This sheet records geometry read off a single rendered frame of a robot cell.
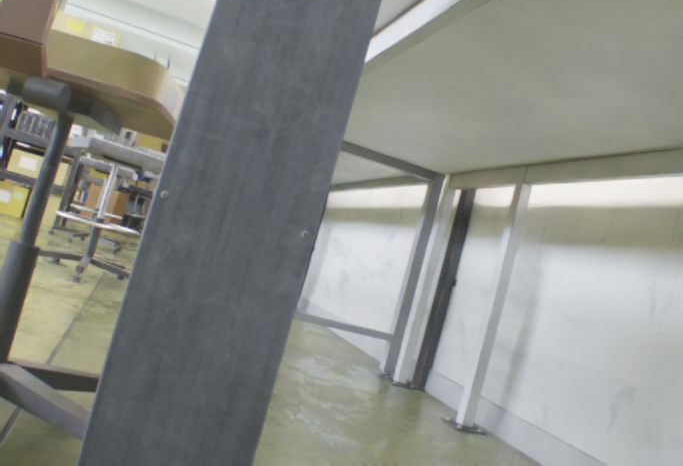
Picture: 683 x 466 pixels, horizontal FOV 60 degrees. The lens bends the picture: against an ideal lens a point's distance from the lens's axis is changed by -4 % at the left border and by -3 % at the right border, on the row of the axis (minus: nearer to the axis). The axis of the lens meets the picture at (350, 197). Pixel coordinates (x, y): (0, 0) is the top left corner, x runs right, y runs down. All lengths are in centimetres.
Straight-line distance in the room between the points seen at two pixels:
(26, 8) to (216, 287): 47
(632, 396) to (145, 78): 135
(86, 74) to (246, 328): 46
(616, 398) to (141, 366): 131
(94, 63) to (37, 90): 10
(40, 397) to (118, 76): 51
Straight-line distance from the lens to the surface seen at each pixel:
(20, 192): 626
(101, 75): 94
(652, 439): 165
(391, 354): 259
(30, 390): 109
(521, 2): 103
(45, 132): 622
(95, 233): 321
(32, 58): 92
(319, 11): 72
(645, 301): 172
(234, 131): 68
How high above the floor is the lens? 41
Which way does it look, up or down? 6 degrees up
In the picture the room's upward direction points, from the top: 15 degrees clockwise
